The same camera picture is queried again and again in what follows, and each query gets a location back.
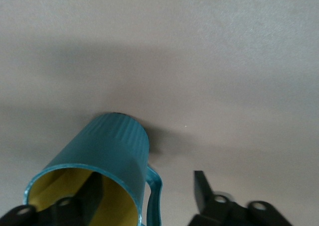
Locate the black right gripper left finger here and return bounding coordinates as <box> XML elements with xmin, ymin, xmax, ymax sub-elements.
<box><xmin>0</xmin><ymin>172</ymin><xmax>105</xmax><ymax>226</ymax></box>

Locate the teal mug with yellow inside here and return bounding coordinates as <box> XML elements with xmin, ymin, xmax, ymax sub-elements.
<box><xmin>23</xmin><ymin>113</ymin><xmax>164</xmax><ymax>226</ymax></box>

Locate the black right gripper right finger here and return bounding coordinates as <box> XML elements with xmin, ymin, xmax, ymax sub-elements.
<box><xmin>188</xmin><ymin>170</ymin><xmax>292</xmax><ymax>226</ymax></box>

